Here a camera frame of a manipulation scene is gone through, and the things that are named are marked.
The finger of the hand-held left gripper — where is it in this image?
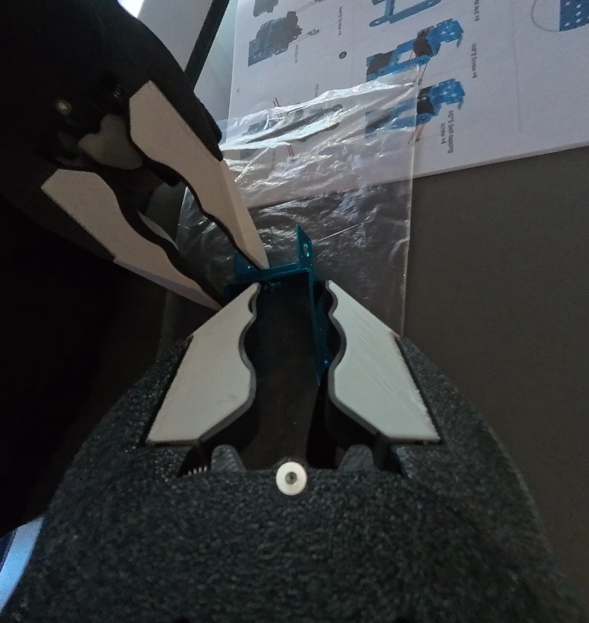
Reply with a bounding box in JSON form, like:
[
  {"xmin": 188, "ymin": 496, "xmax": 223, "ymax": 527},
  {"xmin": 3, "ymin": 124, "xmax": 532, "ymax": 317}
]
[
  {"xmin": 126, "ymin": 82, "xmax": 270, "ymax": 271},
  {"xmin": 41, "ymin": 165, "xmax": 223, "ymax": 311}
]

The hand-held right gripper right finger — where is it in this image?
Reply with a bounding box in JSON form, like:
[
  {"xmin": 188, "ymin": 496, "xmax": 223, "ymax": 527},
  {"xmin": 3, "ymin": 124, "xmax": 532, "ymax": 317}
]
[{"xmin": 324, "ymin": 278, "xmax": 443, "ymax": 445}]

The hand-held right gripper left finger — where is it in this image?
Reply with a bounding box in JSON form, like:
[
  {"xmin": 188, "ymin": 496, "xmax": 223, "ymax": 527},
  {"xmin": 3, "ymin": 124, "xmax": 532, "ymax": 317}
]
[{"xmin": 145, "ymin": 282, "xmax": 262, "ymax": 447}]

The blue metal bracket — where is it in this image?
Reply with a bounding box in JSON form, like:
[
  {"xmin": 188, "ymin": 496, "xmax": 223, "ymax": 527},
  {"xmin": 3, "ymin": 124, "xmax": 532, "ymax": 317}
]
[{"xmin": 225, "ymin": 225, "xmax": 335, "ymax": 387}]

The grey desk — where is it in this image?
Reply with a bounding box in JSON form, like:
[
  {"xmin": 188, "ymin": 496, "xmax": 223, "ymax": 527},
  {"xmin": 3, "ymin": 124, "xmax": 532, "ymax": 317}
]
[{"xmin": 158, "ymin": 129, "xmax": 589, "ymax": 623}]

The black bar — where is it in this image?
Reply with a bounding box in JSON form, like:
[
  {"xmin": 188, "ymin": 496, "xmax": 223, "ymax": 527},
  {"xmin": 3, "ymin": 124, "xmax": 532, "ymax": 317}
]
[{"xmin": 184, "ymin": 0, "xmax": 233, "ymax": 91}]

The clear plastic bag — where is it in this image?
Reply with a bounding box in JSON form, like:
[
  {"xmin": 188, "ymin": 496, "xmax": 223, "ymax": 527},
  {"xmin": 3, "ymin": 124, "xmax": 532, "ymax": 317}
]
[{"xmin": 175, "ymin": 73, "xmax": 424, "ymax": 336}]

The white instruction manual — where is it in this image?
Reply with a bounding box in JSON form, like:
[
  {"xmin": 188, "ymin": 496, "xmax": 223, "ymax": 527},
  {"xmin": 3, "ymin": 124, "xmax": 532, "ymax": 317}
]
[{"xmin": 226, "ymin": 0, "xmax": 589, "ymax": 178}]

